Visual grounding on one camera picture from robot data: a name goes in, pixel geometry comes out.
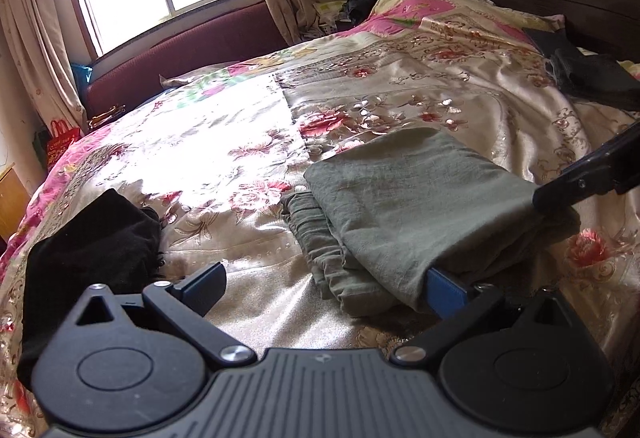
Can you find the black cloth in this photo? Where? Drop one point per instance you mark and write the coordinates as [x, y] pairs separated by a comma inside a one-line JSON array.
[[85, 243]]

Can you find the blue bag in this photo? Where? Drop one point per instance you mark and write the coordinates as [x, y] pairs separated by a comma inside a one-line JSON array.
[[81, 76]]

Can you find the maroon upholstered bench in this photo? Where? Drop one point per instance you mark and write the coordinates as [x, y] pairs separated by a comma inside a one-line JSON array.
[[200, 43]]

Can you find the pile of dark clothes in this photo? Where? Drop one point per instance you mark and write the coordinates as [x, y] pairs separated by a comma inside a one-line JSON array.
[[360, 3]]

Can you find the pale printed bag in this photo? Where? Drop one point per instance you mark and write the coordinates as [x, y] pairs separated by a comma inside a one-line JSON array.
[[327, 11]]

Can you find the red bag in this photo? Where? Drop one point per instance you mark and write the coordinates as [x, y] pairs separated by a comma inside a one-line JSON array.
[[62, 141]]

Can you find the green pants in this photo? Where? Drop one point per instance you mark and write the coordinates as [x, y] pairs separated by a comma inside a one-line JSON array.
[[410, 198]]

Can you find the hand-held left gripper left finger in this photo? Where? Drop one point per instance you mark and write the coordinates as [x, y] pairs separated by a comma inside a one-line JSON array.
[[202, 283]]

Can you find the floral satin bedspread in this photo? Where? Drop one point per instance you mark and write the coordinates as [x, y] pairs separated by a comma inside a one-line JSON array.
[[225, 128]]

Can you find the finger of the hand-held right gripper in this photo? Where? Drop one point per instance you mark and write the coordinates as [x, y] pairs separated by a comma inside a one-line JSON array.
[[575, 183]]

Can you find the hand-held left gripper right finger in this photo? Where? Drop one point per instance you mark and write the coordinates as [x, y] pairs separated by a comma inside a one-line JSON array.
[[445, 290]]

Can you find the gold metal item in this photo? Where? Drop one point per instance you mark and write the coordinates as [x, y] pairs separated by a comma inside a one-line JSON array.
[[105, 116]]

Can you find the dark folded clothes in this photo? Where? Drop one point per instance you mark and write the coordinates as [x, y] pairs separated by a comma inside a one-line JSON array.
[[590, 73]]

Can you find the wooden cabinet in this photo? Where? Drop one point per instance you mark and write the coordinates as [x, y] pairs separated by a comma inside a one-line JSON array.
[[12, 203]]

